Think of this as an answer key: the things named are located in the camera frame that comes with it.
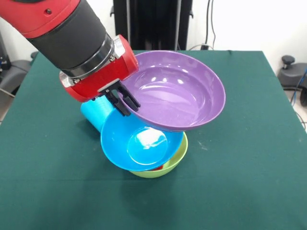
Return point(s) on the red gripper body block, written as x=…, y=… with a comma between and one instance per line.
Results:
x=103, y=76

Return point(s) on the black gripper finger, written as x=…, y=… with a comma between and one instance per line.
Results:
x=117, y=105
x=129, y=99

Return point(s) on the blue cup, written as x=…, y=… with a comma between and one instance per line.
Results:
x=96, y=112

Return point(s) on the blue bowl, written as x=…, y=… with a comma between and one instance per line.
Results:
x=120, y=143

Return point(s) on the purple bowl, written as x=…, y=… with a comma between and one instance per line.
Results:
x=177, y=95

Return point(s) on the green bowl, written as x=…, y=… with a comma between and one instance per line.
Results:
x=180, y=153

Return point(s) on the red cup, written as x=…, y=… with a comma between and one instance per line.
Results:
x=158, y=167

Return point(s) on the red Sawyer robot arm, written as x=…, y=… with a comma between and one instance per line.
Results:
x=67, y=36

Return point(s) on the black chair base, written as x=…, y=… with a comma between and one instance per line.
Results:
x=293, y=74
x=16, y=69

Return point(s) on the dark green table cloth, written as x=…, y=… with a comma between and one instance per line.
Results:
x=239, y=179

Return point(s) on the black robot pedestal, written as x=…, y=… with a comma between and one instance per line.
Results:
x=148, y=24

